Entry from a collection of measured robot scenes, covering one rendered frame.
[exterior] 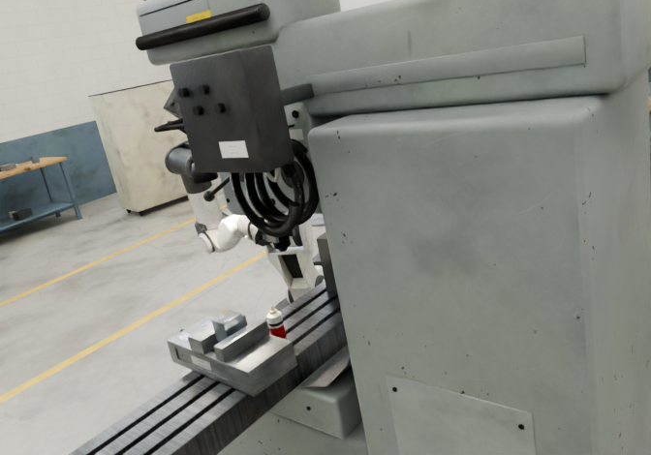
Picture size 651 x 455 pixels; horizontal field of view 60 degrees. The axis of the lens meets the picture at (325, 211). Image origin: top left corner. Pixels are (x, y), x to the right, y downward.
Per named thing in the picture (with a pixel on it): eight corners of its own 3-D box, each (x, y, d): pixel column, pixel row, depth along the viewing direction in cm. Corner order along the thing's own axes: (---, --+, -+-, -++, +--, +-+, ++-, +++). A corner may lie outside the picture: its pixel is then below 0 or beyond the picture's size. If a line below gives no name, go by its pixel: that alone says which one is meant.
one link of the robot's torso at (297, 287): (296, 292, 263) (264, 210, 237) (338, 290, 256) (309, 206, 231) (288, 318, 251) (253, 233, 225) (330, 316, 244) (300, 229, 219)
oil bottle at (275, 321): (269, 343, 157) (261, 307, 154) (279, 336, 160) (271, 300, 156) (280, 346, 154) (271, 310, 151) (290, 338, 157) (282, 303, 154)
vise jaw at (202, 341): (190, 349, 147) (186, 336, 145) (234, 322, 157) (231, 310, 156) (203, 354, 142) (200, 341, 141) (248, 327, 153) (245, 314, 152)
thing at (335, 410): (215, 392, 174) (206, 359, 171) (290, 337, 199) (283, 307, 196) (343, 442, 142) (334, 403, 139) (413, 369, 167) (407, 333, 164)
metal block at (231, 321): (216, 341, 145) (211, 319, 143) (234, 329, 149) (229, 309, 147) (229, 345, 142) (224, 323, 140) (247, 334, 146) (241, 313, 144)
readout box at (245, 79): (190, 175, 109) (161, 64, 103) (225, 162, 116) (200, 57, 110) (262, 175, 96) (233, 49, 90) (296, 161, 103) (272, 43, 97)
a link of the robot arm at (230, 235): (233, 235, 170) (224, 247, 181) (258, 223, 174) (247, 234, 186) (223, 217, 170) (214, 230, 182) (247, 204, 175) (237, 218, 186)
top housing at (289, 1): (146, 68, 148) (129, 3, 143) (222, 54, 166) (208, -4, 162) (274, 41, 117) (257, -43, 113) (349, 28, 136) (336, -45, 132)
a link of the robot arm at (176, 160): (176, 190, 194) (164, 154, 188) (198, 178, 199) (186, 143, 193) (196, 196, 186) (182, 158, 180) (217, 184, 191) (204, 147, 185)
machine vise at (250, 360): (171, 362, 157) (161, 326, 153) (214, 336, 167) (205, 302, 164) (254, 398, 133) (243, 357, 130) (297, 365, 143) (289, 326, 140)
